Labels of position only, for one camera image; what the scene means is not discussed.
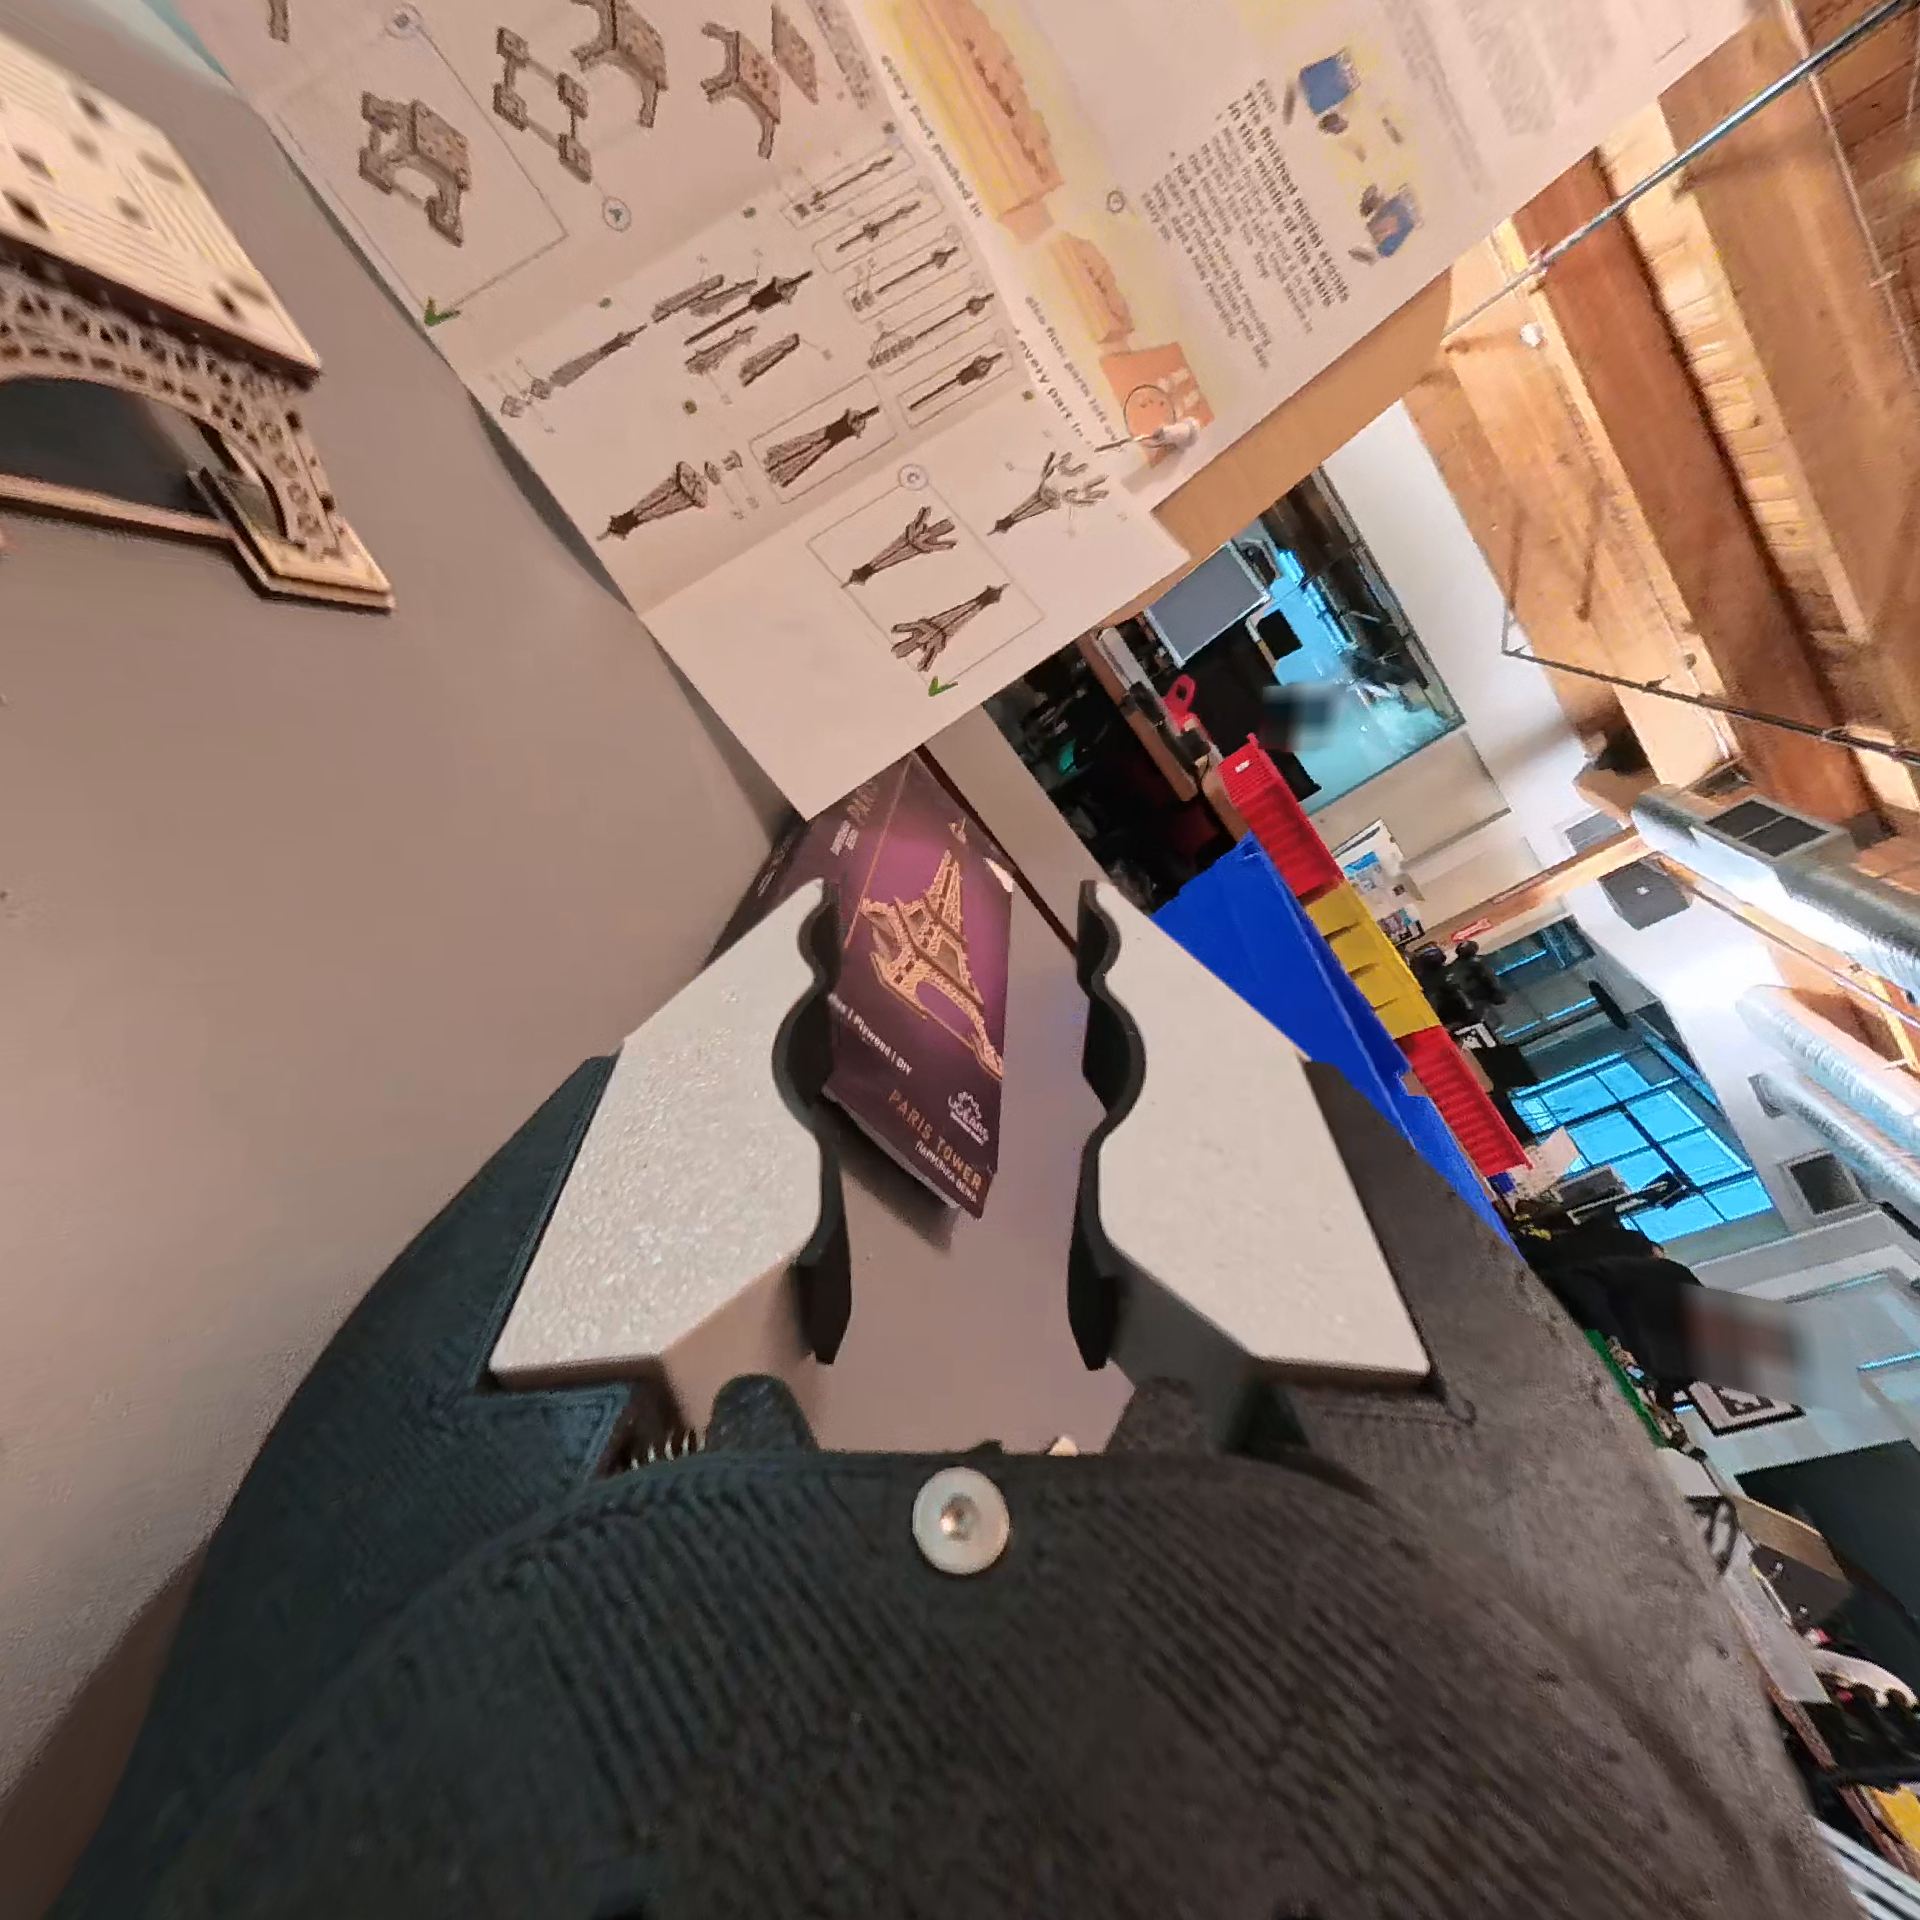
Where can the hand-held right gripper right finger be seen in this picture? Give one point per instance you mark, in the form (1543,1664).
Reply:
(1244,1201)

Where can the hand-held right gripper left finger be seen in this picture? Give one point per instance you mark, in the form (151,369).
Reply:
(660,1201)

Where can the grey desk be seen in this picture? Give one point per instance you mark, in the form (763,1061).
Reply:
(376,902)

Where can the red storage bin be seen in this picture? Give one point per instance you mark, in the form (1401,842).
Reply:
(1275,818)
(1463,1096)

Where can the tagged blue storage bin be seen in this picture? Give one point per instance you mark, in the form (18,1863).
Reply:
(1275,945)

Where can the yellow storage bin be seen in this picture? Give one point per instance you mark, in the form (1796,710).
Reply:
(1371,960)

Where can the purple puzzle box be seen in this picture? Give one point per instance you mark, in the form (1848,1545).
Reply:
(930,960)

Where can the paper instruction sheet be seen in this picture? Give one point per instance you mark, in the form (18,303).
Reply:
(900,301)

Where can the wooden tower base model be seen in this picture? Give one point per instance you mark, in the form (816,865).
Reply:
(136,224)

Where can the silver air duct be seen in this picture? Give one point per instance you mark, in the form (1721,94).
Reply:
(1800,885)
(1845,1079)

